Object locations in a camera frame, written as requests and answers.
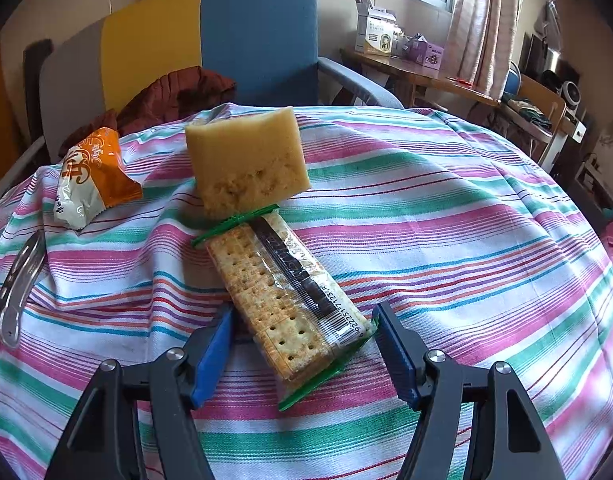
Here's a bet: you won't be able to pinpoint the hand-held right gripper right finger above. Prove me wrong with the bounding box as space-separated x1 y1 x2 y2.
371 302 567 480

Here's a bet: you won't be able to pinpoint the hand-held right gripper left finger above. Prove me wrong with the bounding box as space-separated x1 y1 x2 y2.
44 305 234 480

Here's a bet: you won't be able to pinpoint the cracker packet green ends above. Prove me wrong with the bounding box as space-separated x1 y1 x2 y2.
191 203 378 412

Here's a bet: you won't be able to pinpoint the pink green striped tablecloth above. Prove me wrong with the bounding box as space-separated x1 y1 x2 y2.
0 102 613 480

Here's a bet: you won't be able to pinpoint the orange white snack bag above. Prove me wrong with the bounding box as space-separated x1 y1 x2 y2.
53 126 143 232

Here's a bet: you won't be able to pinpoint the yellow sponge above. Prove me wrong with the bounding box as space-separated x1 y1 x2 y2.
185 106 313 221

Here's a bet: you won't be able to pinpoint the maroon padded jacket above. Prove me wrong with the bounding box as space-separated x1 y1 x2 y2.
61 66 237 158

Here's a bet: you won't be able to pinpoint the wooden desk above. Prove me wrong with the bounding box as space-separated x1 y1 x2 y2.
340 47 502 108

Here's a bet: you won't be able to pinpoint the wooden chair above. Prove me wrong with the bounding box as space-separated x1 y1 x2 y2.
501 72 568 161

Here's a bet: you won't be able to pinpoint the purple box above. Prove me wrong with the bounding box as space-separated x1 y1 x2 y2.
400 34 448 80

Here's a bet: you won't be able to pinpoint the small white fan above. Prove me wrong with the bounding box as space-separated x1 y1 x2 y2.
560 81 583 110

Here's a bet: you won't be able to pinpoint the white open carton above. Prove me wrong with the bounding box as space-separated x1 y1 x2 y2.
349 0 404 57

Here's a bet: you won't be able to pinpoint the grey yellow blue armchair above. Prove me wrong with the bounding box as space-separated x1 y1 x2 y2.
0 0 404 201

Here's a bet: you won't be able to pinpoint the pink striped curtain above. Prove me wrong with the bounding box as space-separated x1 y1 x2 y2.
445 0 526 101

